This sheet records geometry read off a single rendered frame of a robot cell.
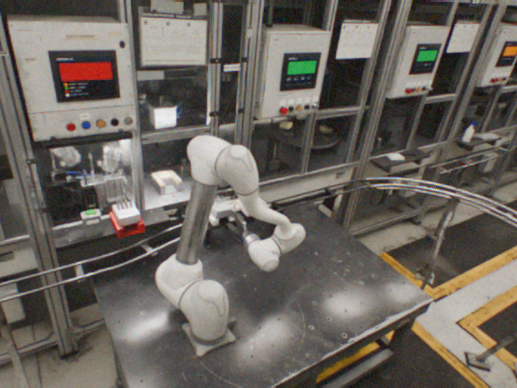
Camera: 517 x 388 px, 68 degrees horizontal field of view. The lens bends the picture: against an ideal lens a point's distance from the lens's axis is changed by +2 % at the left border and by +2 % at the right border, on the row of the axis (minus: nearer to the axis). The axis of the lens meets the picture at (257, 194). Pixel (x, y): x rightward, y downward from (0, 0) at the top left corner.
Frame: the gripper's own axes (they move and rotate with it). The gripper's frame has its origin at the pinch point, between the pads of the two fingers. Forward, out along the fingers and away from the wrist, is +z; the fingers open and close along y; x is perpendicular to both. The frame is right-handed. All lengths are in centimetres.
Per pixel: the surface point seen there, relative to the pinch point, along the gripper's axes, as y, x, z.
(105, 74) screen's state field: 74, 51, 22
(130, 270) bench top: -22, 53, 8
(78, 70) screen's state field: 76, 61, 22
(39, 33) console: 89, 72, 24
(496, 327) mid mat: -90, -176, -85
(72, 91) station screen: 68, 65, 22
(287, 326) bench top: -22, 0, -58
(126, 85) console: 68, 43, 25
